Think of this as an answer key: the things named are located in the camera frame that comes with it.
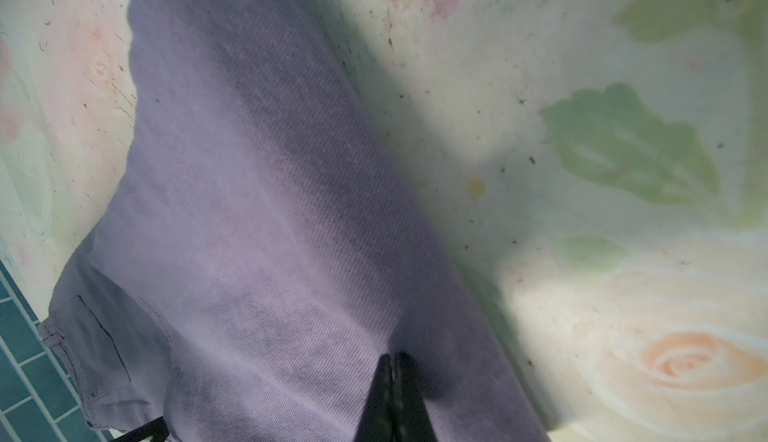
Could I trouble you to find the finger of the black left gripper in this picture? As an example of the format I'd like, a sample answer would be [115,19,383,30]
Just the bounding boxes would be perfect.
[113,417,169,442]

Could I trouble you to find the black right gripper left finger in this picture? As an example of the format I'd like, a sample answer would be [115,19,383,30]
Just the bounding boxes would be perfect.
[353,354,394,442]

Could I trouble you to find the purple trousers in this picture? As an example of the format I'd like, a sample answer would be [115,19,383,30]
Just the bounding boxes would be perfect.
[39,0,547,441]

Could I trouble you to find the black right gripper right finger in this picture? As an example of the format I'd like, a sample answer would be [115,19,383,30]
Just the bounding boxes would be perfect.
[392,352,437,442]

